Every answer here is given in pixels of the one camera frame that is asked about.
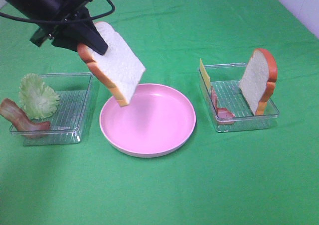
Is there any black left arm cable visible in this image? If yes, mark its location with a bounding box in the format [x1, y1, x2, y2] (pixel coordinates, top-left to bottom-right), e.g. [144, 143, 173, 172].
[0, 0, 116, 26]

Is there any green tablecloth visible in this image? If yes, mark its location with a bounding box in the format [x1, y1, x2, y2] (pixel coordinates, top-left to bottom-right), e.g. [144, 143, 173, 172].
[0, 0, 319, 225]

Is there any left clear plastic tray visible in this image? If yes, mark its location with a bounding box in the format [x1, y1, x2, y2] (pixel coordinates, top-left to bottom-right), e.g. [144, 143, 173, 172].
[9, 72, 99, 146]

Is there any clear plastic tray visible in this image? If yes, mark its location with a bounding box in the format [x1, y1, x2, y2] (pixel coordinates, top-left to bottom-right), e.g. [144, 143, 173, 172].
[198, 62, 279, 132]
[9, 72, 99, 146]

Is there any right clear plastic tray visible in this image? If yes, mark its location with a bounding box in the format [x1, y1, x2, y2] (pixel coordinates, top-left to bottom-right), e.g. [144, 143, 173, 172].
[198, 62, 279, 132]

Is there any bacon strip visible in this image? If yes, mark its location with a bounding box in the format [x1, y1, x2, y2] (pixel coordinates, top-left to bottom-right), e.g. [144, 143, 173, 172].
[210, 86, 235, 125]
[0, 98, 50, 132]

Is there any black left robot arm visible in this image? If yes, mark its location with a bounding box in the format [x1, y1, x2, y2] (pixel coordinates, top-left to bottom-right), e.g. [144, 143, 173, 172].
[1, 0, 115, 55]

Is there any green lettuce leaf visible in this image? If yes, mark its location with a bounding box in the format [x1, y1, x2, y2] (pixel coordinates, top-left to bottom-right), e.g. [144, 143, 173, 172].
[18, 73, 60, 119]

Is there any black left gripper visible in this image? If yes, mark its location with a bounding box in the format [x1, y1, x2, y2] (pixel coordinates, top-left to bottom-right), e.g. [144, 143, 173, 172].
[30, 0, 108, 55]

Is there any pink round plate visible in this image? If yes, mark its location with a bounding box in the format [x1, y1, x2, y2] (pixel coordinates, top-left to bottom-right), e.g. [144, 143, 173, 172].
[99, 83, 196, 158]

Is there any toast bread slice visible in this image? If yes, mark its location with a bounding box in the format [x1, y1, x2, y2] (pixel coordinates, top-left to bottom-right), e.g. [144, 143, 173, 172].
[239, 48, 278, 115]
[77, 21, 146, 107]

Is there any yellow cheese slice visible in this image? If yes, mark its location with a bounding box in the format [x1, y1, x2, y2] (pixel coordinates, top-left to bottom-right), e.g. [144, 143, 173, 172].
[199, 58, 211, 92]

